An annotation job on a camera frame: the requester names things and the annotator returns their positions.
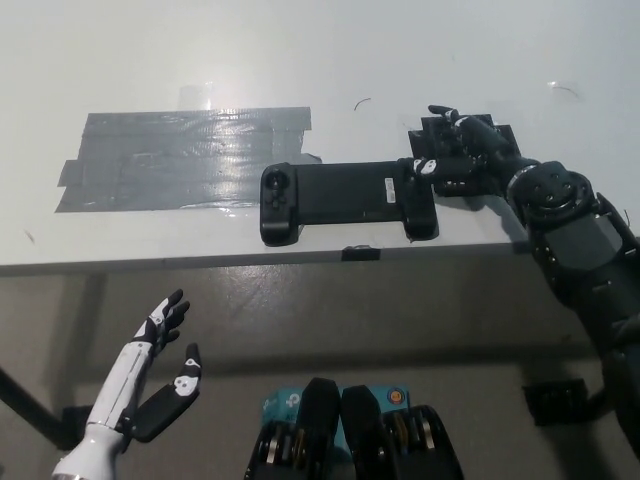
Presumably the black game controller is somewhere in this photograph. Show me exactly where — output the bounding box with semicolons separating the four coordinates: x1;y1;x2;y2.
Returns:
258;158;439;248

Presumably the black table leg with foot plate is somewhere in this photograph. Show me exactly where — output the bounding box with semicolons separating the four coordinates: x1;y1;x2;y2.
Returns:
0;367;96;451

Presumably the black robot body with teal top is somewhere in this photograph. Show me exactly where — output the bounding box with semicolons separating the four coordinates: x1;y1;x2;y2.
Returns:
243;377;464;480

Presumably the square black tape patch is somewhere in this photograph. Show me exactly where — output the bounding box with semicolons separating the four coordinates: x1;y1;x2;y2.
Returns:
407;114;525;198

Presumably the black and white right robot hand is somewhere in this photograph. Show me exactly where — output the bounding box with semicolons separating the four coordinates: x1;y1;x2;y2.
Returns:
398;103;542;195

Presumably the large grey duct tape patch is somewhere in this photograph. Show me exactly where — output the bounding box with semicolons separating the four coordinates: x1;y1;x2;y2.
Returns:
54;107;322;215

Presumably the black table foot plate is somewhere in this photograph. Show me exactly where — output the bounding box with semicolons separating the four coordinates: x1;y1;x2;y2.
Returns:
521;378;601;427

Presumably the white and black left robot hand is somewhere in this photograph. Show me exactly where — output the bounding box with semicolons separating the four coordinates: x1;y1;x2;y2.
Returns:
84;288;204;444

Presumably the small black tape piece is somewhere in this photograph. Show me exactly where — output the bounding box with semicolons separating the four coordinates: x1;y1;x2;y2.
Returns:
340;245;381;263

